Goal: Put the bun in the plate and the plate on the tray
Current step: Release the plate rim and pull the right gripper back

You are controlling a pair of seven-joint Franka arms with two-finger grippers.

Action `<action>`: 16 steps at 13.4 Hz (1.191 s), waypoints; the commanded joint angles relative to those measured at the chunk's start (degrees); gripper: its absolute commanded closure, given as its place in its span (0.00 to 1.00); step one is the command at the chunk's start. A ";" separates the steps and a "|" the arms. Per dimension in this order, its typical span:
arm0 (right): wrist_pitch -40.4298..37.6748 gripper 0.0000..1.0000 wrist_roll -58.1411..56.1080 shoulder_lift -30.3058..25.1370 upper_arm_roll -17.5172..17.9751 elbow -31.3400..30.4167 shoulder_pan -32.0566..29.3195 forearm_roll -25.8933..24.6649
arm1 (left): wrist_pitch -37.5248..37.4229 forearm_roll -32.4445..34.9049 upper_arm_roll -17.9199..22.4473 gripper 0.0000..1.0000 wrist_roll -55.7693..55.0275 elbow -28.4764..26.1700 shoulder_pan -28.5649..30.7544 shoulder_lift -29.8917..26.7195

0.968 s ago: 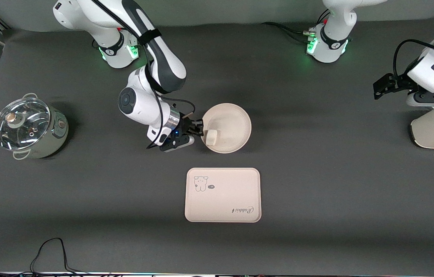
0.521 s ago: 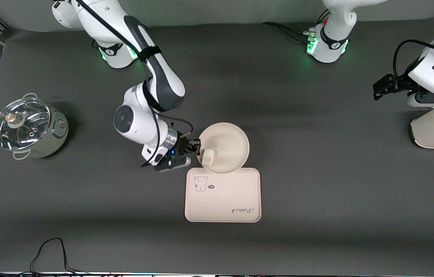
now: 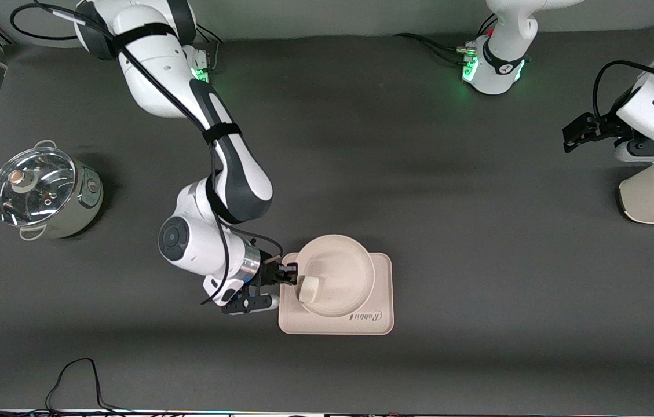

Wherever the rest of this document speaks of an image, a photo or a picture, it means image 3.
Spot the steel cooking pot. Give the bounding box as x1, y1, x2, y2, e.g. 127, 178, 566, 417
0, 140, 104, 241

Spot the beige tray with script logo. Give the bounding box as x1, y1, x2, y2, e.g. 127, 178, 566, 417
278, 252, 394, 335

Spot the thin black loose cable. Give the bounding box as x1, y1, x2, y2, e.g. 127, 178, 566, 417
45, 358, 130, 413

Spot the round beige plate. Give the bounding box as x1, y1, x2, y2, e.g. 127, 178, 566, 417
295, 234, 375, 317

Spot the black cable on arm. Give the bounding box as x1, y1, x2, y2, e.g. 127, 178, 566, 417
592, 60, 654, 119
10, 2, 284, 305

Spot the glass pot lid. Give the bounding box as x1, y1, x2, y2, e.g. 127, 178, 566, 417
0, 148, 76, 226

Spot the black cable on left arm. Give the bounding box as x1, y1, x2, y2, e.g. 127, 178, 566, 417
592, 60, 654, 119

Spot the black cable at arm base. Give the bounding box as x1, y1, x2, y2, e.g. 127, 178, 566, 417
393, 33, 473, 65

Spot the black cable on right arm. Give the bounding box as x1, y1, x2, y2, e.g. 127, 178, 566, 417
10, 2, 284, 305

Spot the small white bun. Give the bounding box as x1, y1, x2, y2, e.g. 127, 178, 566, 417
298, 276, 320, 303

